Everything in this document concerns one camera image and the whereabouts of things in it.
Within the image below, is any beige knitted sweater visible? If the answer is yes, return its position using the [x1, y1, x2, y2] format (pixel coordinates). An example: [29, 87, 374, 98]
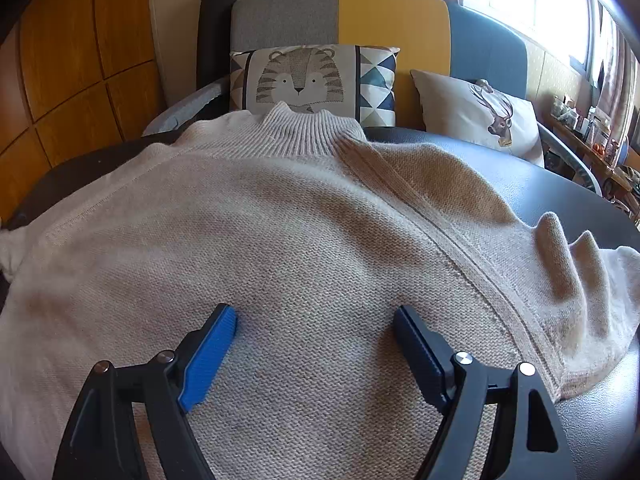
[0, 101, 640, 480]

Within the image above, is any patterned curtain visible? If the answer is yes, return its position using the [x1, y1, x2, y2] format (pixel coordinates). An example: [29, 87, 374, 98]
[595, 7, 640, 131]

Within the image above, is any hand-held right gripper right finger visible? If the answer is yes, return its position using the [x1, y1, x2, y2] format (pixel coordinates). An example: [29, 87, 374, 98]
[393, 305, 578, 480]

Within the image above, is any light grey armrest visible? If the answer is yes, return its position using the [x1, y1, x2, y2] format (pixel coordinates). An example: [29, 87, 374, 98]
[537, 125, 606, 196]
[141, 80, 231, 137]

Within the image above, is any bright window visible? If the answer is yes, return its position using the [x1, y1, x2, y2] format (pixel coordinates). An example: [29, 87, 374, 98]
[462, 0, 606, 78]

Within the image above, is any deer print cushion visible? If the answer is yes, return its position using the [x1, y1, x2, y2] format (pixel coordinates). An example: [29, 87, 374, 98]
[410, 69, 546, 168]

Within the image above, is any grey yellow blue sofa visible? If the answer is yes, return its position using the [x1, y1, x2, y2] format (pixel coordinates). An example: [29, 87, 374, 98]
[230, 0, 531, 131]

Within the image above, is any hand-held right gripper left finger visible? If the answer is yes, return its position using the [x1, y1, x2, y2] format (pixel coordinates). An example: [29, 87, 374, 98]
[52, 303, 238, 480]

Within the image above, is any black rolled mat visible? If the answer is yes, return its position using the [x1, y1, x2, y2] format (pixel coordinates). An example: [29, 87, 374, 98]
[196, 0, 247, 92]

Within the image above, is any cluttered wooden shelf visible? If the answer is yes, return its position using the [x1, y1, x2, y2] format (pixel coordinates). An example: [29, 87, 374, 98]
[547, 94, 640, 223]

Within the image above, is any tiger print cushion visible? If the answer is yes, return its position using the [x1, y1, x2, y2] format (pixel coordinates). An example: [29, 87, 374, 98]
[229, 45, 401, 128]

